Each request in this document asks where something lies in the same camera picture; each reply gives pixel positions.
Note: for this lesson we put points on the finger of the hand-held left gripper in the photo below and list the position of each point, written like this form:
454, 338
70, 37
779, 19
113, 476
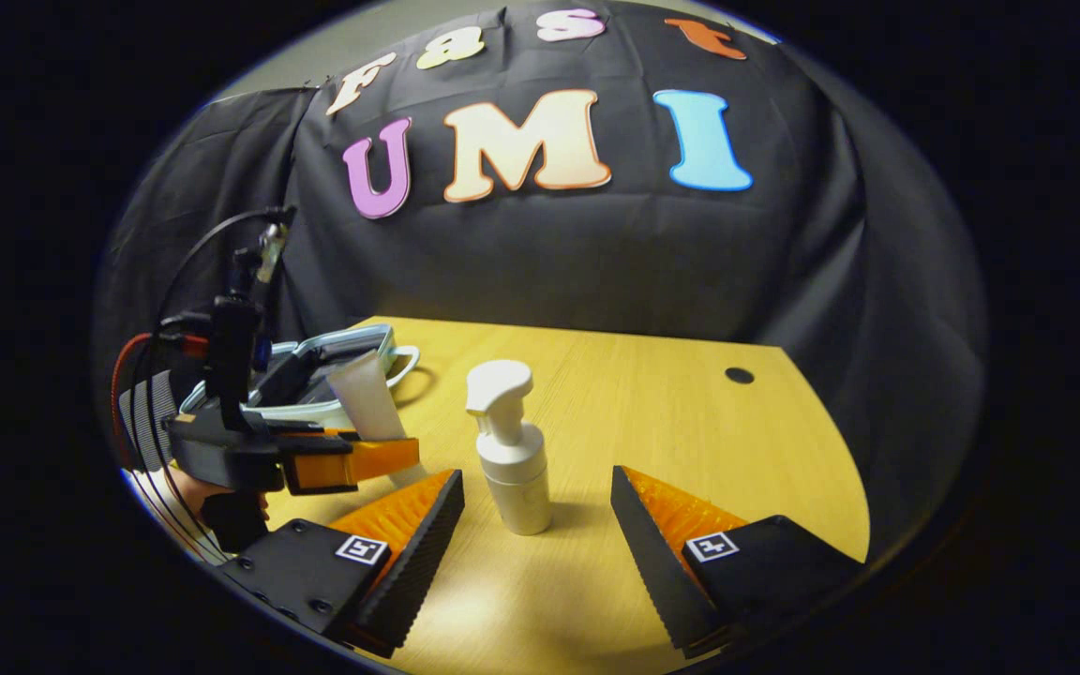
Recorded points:
301, 431
362, 464

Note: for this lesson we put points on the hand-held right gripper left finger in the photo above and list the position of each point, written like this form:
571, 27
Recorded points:
423, 553

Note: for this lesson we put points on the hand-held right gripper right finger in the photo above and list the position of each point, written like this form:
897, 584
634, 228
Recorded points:
643, 553

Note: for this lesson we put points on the light blue suitcase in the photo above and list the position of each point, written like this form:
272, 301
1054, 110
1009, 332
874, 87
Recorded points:
315, 370

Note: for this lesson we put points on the white squeeze tube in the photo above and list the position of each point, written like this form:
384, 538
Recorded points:
367, 394

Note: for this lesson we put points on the white pump bottle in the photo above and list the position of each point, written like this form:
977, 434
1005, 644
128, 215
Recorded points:
517, 478

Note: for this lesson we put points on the grey ribbed pad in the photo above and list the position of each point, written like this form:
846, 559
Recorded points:
142, 422

